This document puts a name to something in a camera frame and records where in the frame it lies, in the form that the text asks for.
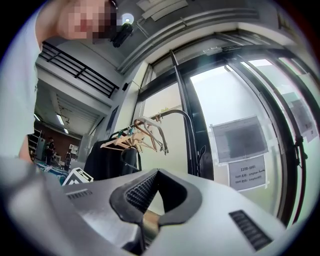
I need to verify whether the round ceiling lamp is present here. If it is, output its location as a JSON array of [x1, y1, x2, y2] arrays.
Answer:
[[120, 12, 136, 26]]

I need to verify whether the white paper sign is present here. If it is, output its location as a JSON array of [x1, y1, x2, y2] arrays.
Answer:
[[227, 154, 269, 193]]

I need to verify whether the blue wrapped package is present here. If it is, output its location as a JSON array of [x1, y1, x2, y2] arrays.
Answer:
[[34, 161, 69, 186]]

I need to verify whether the grey printed sheet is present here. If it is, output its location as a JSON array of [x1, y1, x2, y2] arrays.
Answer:
[[281, 91, 320, 143]]

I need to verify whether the person's head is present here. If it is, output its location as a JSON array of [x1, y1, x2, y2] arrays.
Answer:
[[40, 0, 119, 46]]

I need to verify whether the black stand pole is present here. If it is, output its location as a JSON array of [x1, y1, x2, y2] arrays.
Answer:
[[170, 49, 209, 177]]

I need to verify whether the person's left forearm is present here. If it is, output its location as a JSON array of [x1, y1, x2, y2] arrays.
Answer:
[[18, 134, 34, 165]]

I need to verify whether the dark printed sheet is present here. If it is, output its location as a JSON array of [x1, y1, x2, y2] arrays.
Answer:
[[210, 115, 270, 164]]

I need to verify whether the black garment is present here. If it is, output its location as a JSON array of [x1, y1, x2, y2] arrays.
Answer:
[[83, 139, 141, 182]]

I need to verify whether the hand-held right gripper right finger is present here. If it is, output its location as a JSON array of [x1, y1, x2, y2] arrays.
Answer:
[[147, 168, 316, 256]]

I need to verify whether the white plastic hanger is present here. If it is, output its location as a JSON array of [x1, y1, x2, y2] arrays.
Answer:
[[135, 115, 170, 156]]

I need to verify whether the black head-worn camera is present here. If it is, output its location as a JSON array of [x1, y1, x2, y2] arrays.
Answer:
[[110, 21, 135, 49]]

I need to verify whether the person's white shirt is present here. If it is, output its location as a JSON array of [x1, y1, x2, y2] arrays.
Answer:
[[0, 9, 44, 161]]

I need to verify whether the curved clothes rail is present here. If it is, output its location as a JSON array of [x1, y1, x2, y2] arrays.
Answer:
[[109, 108, 200, 176]]

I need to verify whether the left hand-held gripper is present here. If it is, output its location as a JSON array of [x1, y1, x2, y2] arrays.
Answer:
[[61, 166, 95, 187]]

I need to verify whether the row of wooden hangers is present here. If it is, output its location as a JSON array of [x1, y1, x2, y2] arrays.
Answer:
[[99, 118, 166, 154]]

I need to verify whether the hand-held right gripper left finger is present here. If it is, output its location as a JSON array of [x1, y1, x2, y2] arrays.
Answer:
[[0, 156, 161, 256]]

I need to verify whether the black balcony railing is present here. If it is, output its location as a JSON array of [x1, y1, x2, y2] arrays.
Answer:
[[38, 40, 121, 99]]

